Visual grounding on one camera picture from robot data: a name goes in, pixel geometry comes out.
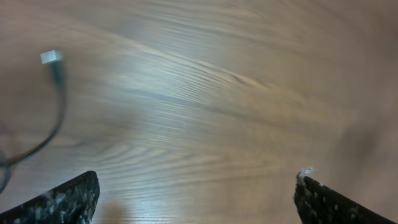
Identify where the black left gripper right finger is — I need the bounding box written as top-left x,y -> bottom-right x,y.
294,168 -> 396,224

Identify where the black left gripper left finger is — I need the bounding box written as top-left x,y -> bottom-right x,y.
1,170 -> 100,224

